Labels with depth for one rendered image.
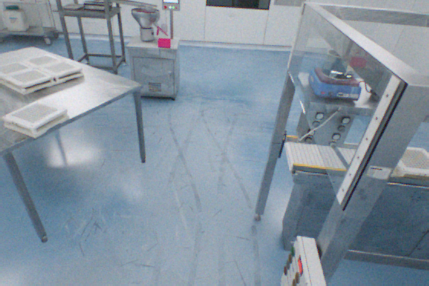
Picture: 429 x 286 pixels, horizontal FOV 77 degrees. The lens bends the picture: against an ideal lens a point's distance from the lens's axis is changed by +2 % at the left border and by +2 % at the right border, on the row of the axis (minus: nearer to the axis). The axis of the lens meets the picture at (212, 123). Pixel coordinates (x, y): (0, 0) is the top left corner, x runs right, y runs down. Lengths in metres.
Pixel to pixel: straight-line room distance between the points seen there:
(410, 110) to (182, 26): 5.96
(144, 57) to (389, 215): 3.02
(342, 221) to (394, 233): 1.44
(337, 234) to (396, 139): 0.32
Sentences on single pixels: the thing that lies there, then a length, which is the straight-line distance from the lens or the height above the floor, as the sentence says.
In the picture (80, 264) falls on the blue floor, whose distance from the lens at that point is 2.21.
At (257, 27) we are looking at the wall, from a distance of 6.49.
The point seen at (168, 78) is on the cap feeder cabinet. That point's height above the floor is 0.35.
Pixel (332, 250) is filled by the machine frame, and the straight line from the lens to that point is 0.90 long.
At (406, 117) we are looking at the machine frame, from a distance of 0.64.
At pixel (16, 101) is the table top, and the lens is 2.31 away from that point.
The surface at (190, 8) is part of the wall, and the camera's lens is 6.30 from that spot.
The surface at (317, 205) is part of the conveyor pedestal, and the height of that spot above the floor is 0.52.
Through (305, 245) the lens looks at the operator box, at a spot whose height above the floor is 1.10.
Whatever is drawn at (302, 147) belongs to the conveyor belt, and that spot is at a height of 0.83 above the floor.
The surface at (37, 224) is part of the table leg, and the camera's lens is 2.25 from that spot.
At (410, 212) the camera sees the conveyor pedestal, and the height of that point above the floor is 0.57.
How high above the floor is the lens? 1.81
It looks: 32 degrees down
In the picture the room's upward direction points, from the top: 5 degrees clockwise
